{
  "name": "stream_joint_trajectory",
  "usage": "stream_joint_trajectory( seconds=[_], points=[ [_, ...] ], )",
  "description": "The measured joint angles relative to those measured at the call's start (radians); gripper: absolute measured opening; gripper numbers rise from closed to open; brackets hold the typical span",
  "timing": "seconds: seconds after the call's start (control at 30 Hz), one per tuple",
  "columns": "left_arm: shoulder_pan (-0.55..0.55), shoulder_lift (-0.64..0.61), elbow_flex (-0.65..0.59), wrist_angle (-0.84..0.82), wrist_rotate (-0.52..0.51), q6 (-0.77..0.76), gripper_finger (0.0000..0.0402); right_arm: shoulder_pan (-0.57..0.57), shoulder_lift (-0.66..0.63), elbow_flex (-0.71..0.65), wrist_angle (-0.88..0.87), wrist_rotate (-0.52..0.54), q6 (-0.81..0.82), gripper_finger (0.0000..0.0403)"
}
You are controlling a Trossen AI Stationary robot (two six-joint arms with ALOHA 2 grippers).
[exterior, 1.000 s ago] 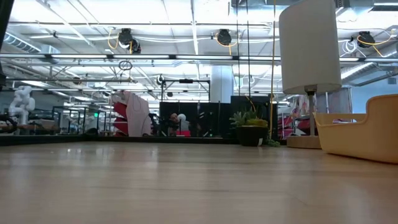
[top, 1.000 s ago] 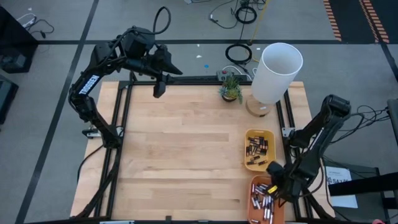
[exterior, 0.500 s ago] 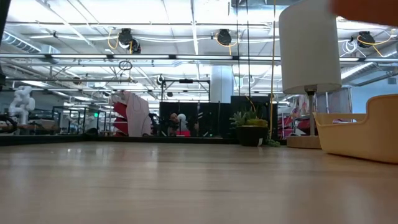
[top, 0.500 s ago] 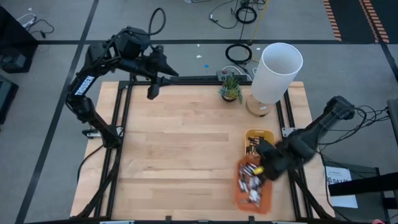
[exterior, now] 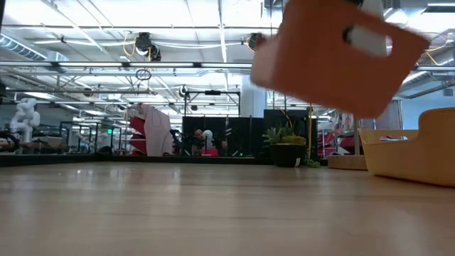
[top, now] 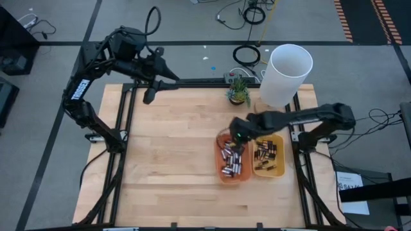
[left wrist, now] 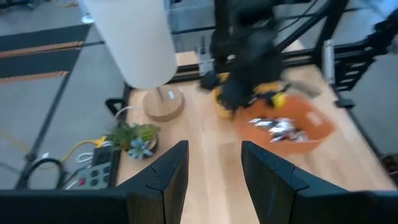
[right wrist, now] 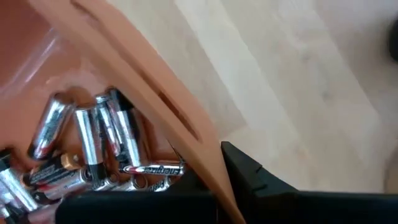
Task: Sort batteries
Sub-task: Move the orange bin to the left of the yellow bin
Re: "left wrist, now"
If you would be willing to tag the potted succulent plant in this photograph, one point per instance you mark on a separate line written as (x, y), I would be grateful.
(133, 133)

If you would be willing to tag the orange black hazard strip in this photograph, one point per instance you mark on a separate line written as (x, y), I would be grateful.
(40, 49)
(31, 77)

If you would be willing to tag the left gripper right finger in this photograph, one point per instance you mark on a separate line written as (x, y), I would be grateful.
(295, 205)

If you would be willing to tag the yellow plastic bin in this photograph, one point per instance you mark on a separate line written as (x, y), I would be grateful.
(224, 112)

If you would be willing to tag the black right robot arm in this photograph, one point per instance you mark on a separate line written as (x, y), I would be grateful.
(245, 15)

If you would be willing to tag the orange plastic bin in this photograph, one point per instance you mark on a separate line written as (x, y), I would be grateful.
(323, 132)

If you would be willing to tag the grey power strip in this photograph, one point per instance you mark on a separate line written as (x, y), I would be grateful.
(96, 177)

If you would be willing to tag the black floor mat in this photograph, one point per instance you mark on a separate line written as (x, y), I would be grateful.
(37, 34)

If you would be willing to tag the white cylindrical table lamp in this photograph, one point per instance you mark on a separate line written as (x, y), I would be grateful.
(140, 40)

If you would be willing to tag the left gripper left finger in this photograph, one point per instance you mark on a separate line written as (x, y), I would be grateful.
(140, 205)

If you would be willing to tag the silver black battery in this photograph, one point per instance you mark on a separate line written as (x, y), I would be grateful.
(297, 136)
(255, 120)
(280, 131)
(264, 124)
(281, 123)
(276, 139)

